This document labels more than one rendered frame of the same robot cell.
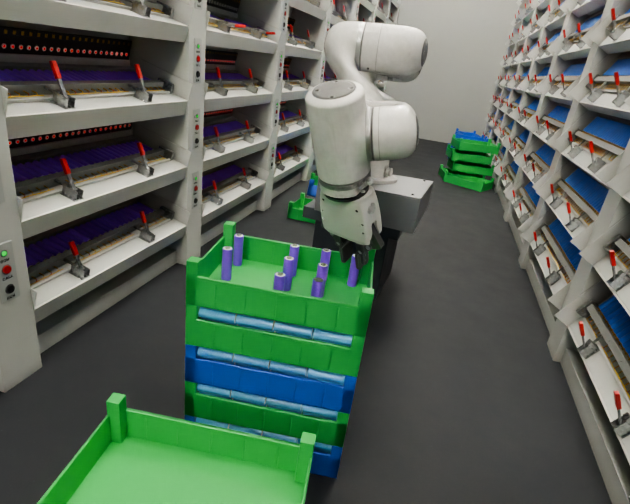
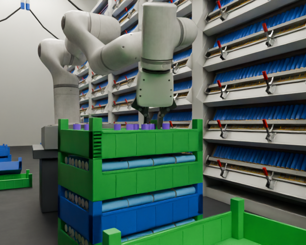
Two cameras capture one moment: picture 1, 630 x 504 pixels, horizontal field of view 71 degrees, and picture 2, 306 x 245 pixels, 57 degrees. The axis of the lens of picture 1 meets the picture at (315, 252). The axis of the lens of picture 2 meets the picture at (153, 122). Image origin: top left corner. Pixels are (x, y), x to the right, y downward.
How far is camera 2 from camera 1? 0.59 m
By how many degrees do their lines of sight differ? 47
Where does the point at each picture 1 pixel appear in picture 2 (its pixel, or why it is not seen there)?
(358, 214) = (170, 82)
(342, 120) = (173, 15)
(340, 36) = (77, 15)
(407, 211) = not seen: hidden behind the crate
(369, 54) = (95, 27)
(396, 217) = not seen: hidden behind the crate
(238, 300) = (132, 144)
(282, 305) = (160, 140)
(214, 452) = not seen: outside the picture
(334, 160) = (166, 42)
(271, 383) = (158, 211)
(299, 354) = (173, 177)
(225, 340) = (125, 184)
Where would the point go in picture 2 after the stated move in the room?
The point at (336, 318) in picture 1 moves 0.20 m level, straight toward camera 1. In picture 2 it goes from (188, 141) to (264, 146)
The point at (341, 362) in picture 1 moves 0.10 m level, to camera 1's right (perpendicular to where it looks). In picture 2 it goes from (194, 174) to (218, 169)
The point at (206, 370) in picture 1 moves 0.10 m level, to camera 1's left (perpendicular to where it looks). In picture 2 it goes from (111, 222) to (62, 236)
